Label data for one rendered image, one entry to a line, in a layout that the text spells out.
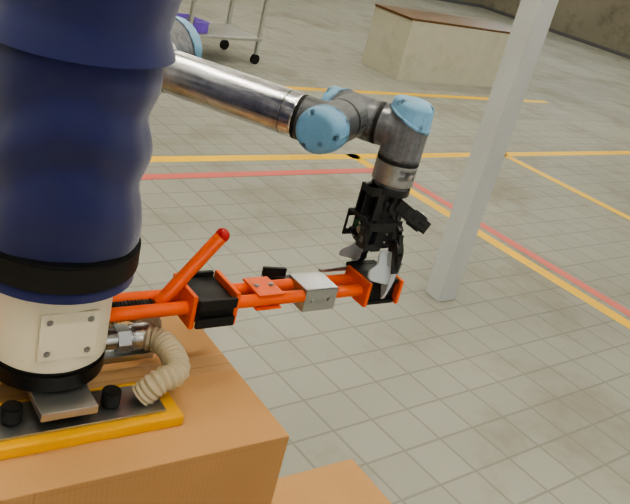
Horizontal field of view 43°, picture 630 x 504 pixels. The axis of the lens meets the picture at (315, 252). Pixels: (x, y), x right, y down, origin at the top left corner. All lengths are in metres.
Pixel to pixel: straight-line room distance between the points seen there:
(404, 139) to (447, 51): 8.97
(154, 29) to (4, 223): 0.30
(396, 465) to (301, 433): 0.37
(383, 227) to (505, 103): 2.66
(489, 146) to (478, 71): 6.83
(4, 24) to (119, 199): 0.25
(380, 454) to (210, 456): 1.93
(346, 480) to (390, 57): 8.25
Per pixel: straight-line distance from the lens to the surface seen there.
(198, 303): 1.25
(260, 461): 1.26
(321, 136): 1.24
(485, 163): 4.07
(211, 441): 1.21
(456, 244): 4.22
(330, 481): 2.04
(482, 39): 10.72
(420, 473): 3.07
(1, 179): 1.05
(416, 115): 1.34
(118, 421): 1.19
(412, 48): 9.87
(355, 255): 1.51
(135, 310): 1.22
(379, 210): 1.40
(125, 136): 1.01
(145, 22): 0.97
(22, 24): 0.97
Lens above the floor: 1.83
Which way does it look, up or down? 24 degrees down
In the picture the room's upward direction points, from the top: 14 degrees clockwise
